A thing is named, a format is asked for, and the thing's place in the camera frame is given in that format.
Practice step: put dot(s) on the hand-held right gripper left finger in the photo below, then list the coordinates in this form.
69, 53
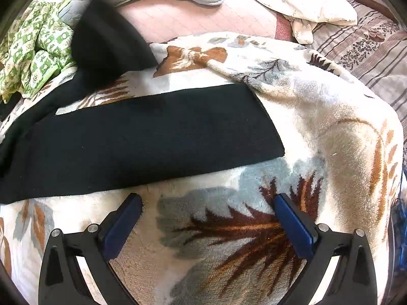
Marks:
122, 220

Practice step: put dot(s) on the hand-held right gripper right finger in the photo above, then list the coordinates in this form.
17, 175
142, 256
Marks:
294, 225

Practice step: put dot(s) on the black pants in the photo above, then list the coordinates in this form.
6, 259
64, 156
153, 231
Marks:
133, 133

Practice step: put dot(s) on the leaf print fleece blanket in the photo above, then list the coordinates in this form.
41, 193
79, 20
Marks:
286, 133

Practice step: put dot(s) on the green patterned cloth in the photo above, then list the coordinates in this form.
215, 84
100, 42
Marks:
31, 50

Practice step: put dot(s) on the striped floral bedsheet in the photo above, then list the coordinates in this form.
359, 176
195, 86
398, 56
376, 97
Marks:
368, 47

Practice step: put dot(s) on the pink quilted mattress cover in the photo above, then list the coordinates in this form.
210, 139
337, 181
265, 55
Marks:
203, 19

